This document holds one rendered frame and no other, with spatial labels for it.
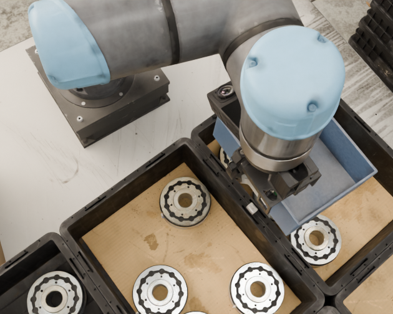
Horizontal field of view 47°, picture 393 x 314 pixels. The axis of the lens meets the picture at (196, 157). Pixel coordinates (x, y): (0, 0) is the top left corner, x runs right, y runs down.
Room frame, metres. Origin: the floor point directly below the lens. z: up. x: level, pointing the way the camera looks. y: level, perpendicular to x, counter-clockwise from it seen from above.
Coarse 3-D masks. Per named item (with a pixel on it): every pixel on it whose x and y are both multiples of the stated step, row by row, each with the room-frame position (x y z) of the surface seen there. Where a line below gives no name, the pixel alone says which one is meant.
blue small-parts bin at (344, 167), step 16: (224, 128) 0.29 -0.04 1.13; (336, 128) 0.31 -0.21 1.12; (224, 144) 0.28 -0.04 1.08; (320, 144) 0.31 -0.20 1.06; (336, 144) 0.30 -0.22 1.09; (352, 144) 0.29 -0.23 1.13; (320, 160) 0.28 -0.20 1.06; (336, 160) 0.29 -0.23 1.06; (352, 160) 0.27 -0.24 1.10; (368, 160) 0.26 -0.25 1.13; (336, 176) 0.26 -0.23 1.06; (352, 176) 0.26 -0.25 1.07; (368, 176) 0.24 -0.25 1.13; (304, 192) 0.23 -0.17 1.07; (320, 192) 0.23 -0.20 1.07; (336, 192) 0.23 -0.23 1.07; (272, 208) 0.19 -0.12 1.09; (288, 208) 0.18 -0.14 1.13; (304, 208) 0.20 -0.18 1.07; (320, 208) 0.18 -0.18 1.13; (288, 224) 0.16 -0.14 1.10
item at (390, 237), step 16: (352, 112) 0.45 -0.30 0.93; (368, 128) 0.42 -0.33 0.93; (384, 144) 0.39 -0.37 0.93; (224, 176) 0.28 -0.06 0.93; (240, 192) 0.26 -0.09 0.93; (272, 224) 0.20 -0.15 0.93; (288, 240) 0.18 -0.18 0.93; (384, 240) 0.20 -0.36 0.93; (368, 256) 0.16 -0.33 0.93; (352, 272) 0.13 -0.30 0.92; (320, 288) 0.10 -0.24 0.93; (336, 288) 0.10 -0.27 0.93
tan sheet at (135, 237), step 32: (160, 192) 0.27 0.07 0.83; (128, 224) 0.19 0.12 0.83; (160, 224) 0.20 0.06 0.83; (224, 224) 0.21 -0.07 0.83; (96, 256) 0.12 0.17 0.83; (128, 256) 0.13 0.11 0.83; (160, 256) 0.14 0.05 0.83; (192, 256) 0.14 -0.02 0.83; (224, 256) 0.15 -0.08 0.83; (256, 256) 0.16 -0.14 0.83; (128, 288) 0.07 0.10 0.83; (160, 288) 0.07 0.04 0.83; (192, 288) 0.08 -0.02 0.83; (224, 288) 0.09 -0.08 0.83; (256, 288) 0.10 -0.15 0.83; (288, 288) 0.10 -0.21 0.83
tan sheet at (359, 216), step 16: (208, 144) 0.39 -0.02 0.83; (352, 192) 0.32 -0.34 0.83; (368, 192) 0.32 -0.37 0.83; (384, 192) 0.33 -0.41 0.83; (336, 208) 0.28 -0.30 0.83; (352, 208) 0.28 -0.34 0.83; (368, 208) 0.29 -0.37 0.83; (384, 208) 0.29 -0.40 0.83; (336, 224) 0.24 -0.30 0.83; (352, 224) 0.25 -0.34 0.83; (368, 224) 0.25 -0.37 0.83; (384, 224) 0.25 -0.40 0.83; (352, 240) 0.21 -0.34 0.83; (368, 240) 0.22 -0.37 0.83; (320, 272) 0.14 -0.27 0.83
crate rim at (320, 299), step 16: (176, 144) 0.34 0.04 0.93; (192, 144) 0.34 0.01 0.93; (160, 160) 0.30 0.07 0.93; (208, 160) 0.31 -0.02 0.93; (128, 176) 0.26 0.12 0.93; (112, 192) 0.23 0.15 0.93; (240, 208) 0.22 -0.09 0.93; (64, 224) 0.16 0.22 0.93; (256, 224) 0.20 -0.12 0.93; (64, 240) 0.13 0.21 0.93; (272, 240) 0.17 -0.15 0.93; (80, 256) 0.11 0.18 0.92; (288, 256) 0.15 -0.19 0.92; (96, 272) 0.08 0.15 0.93; (304, 272) 0.12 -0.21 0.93; (112, 304) 0.03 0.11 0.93; (320, 304) 0.07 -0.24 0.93
